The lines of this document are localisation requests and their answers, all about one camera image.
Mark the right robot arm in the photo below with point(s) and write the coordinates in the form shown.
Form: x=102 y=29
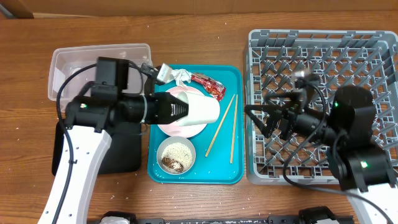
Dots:
x=364 y=171

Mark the black plastic tray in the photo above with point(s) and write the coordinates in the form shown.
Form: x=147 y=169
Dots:
x=124 y=155

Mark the grey bowl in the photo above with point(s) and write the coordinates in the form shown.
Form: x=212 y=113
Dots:
x=171 y=140

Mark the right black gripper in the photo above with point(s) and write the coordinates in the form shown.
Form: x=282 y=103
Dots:
x=270 y=111

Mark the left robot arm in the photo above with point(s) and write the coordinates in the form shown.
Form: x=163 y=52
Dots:
x=100 y=105

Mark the teal serving tray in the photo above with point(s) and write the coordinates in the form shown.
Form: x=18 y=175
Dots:
x=214 y=169

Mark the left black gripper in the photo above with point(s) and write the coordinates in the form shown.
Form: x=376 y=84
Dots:
x=162 y=112

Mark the white napkin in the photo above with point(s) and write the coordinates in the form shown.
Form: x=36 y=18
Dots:
x=181 y=77

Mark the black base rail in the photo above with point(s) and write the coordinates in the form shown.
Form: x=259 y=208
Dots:
x=272 y=219

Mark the clear plastic bin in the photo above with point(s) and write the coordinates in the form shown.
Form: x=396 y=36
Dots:
x=67 y=61

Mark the left wooden chopstick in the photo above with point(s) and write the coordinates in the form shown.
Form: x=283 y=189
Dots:
x=219 y=126

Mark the right wooden chopstick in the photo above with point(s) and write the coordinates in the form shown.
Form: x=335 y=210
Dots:
x=234 y=131

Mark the pink plate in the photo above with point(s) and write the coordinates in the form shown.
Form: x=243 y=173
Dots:
x=173 y=129

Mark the white cup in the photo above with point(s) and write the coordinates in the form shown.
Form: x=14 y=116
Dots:
x=201 y=109

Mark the red snack wrapper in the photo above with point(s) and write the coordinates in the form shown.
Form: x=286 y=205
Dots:
x=215 y=88

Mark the wooden chopstick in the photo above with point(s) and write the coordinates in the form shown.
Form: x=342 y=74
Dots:
x=219 y=126
x=234 y=131

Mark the rice and food scraps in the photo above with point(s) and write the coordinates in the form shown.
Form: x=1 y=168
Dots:
x=177 y=158

